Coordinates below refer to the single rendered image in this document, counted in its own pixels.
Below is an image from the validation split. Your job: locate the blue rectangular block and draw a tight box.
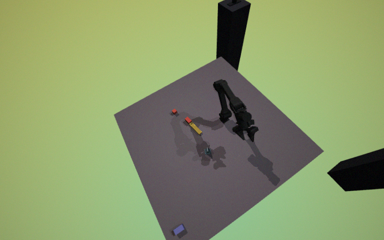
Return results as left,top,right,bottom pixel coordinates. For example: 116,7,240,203
173,224,185,235

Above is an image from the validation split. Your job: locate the yellow bar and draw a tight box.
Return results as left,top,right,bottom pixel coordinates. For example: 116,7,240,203
185,117,202,135

